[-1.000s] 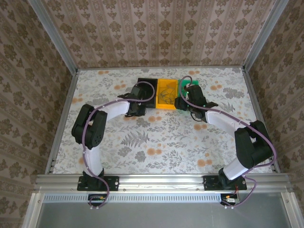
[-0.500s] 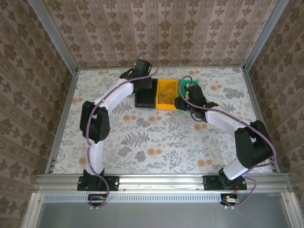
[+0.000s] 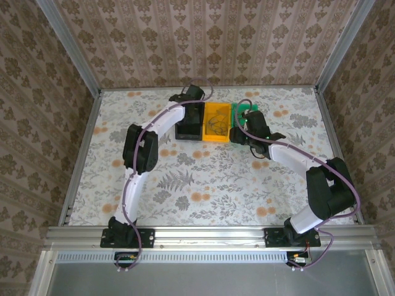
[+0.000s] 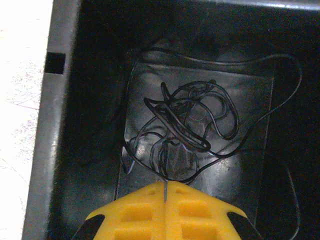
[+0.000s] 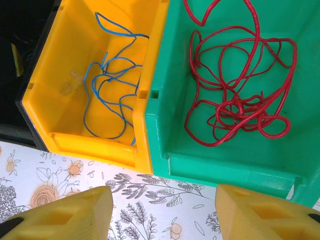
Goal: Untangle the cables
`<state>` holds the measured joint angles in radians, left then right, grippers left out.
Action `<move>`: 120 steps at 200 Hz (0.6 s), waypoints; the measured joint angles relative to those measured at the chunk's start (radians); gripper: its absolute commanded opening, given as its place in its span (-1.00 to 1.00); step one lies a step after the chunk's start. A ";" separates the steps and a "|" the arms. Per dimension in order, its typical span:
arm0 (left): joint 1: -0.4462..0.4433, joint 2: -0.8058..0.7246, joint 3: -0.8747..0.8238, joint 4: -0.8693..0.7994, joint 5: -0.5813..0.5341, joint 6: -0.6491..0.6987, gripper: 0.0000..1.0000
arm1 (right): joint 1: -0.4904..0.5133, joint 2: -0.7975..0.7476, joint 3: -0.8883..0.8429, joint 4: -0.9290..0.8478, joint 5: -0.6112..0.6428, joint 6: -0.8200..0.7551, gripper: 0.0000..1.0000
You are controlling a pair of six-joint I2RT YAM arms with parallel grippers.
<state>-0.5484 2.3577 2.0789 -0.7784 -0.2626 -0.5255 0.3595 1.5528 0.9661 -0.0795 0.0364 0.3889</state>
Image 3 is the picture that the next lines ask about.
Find green plastic bin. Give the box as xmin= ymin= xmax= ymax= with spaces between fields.
xmin=230 ymin=101 xmax=262 ymax=128

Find yellow plastic bin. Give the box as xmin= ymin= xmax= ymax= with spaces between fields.
xmin=202 ymin=102 xmax=232 ymax=143

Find black plastic bin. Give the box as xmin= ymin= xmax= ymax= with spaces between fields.
xmin=175 ymin=103 xmax=206 ymax=142

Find black connector with yellow plug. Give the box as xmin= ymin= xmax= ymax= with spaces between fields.
xmin=114 ymin=251 xmax=140 ymax=268

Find aluminium table edge rail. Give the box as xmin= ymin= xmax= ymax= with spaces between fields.
xmin=100 ymin=85 xmax=317 ymax=91

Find aluminium side rail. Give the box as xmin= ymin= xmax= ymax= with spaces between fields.
xmin=57 ymin=91 xmax=104 ymax=226
xmin=314 ymin=89 xmax=365 ymax=225

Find wide aluminium base rail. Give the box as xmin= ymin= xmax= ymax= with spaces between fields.
xmin=43 ymin=224 xmax=380 ymax=251

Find aluminium corner post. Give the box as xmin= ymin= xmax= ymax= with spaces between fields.
xmin=34 ymin=0 xmax=103 ymax=95
xmin=314 ymin=0 xmax=372 ymax=94

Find slotted grey cable duct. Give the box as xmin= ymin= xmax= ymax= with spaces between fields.
xmin=56 ymin=251 xmax=289 ymax=263

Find connector box with red wires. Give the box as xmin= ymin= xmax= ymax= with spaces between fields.
xmin=286 ymin=250 xmax=312 ymax=268

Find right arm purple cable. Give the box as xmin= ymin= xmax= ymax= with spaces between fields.
xmin=233 ymin=98 xmax=362 ymax=272

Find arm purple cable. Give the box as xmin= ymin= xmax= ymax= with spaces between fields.
xmin=122 ymin=77 xmax=214 ymax=272
xmin=233 ymin=98 xmax=362 ymax=272

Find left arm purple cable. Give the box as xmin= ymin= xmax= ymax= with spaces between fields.
xmin=122 ymin=77 xmax=214 ymax=272

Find aluminium lower frame bar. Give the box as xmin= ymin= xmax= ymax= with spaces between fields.
xmin=365 ymin=249 xmax=388 ymax=296
xmin=29 ymin=250 xmax=58 ymax=296

